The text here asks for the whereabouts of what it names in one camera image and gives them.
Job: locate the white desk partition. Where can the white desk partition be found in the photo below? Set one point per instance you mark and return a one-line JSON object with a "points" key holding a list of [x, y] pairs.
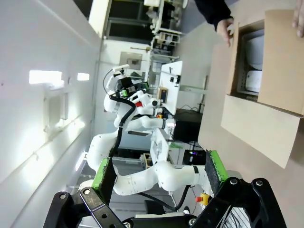
{"points": [[172, 88]]}

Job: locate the black computer case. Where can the black computer case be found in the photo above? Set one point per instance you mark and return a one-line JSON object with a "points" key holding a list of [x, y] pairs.
{"points": [[187, 126]]}

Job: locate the wooden box blue front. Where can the wooden box blue front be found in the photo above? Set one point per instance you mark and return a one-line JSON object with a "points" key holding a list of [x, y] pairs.
{"points": [[163, 95]]}

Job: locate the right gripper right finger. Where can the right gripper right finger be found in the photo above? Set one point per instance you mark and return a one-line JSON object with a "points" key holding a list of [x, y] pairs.
{"points": [[215, 175]]}

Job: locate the brown cardboard box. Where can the brown cardboard box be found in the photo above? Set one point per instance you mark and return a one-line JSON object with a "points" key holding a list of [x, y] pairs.
{"points": [[256, 123]]}

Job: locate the person right forearm black sleeve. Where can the person right forearm black sleeve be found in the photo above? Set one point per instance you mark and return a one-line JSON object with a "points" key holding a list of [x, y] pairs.
{"points": [[211, 9]]}

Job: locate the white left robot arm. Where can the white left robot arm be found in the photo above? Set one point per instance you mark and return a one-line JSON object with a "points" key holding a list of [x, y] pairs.
{"points": [[133, 183]]}

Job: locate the large ceiling light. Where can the large ceiling light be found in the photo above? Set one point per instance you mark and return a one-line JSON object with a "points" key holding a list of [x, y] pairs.
{"points": [[46, 77]]}

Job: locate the person right hand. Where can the person right hand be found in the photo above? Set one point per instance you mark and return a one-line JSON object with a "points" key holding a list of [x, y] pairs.
{"points": [[224, 27]]}

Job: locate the small ceiling light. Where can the small ceiling light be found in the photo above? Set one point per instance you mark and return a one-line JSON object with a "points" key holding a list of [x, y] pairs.
{"points": [[83, 76]]}

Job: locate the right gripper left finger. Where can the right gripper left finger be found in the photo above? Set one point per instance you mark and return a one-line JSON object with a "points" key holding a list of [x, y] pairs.
{"points": [[105, 180]]}

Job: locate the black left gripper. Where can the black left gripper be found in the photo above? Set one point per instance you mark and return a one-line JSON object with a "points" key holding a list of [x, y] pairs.
{"points": [[124, 83]]}

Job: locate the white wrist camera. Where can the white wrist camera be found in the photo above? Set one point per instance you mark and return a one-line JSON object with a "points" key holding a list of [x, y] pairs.
{"points": [[121, 67]]}

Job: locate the person left hand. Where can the person left hand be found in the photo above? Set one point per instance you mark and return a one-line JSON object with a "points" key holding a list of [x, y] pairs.
{"points": [[299, 19]]}

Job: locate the yellow red emergency stop button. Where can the yellow red emergency stop button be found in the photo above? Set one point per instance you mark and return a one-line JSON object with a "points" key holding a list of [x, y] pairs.
{"points": [[203, 198]]}

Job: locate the black computer with lights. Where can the black computer with lights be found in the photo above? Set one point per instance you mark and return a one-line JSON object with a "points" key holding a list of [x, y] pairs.
{"points": [[194, 157]]}

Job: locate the dark window panels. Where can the dark window panels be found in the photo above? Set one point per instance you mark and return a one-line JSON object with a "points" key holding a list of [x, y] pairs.
{"points": [[128, 19]]}

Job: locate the white round gift container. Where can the white round gift container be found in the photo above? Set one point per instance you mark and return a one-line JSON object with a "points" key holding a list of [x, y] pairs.
{"points": [[256, 52]]}

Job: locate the white background workbench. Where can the white background workbench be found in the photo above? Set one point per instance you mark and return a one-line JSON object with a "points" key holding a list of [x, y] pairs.
{"points": [[166, 14]]}

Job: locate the white control cabinet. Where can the white control cabinet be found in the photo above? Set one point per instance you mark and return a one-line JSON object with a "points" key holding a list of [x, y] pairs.
{"points": [[160, 147]]}

